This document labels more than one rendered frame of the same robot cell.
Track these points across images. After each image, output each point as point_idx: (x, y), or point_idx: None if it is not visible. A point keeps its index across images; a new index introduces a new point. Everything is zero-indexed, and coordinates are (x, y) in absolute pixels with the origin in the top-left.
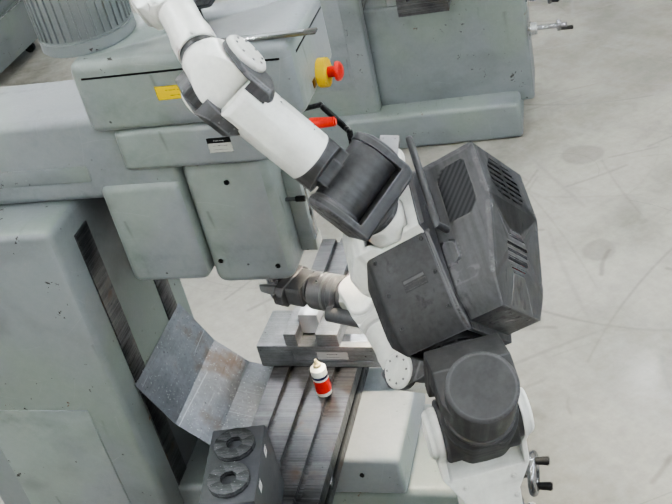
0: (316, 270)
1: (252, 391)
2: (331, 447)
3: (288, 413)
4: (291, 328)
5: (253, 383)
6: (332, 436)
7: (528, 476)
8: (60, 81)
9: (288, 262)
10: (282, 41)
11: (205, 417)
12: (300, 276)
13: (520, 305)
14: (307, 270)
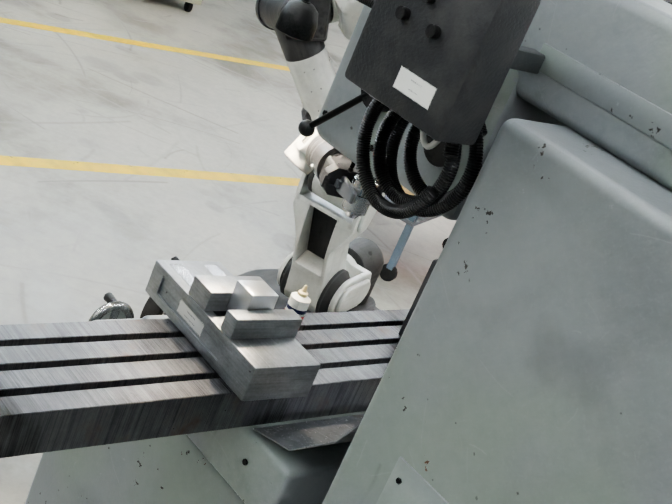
0: (91, 399)
1: (319, 434)
2: (335, 313)
3: (336, 353)
4: (288, 313)
5: (309, 437)
6: (324, 315)
7: (132, 311)
8: (648, 4)
9: None
10: None
11: None
12: (348, 164)
13: None
14: (335, 160)
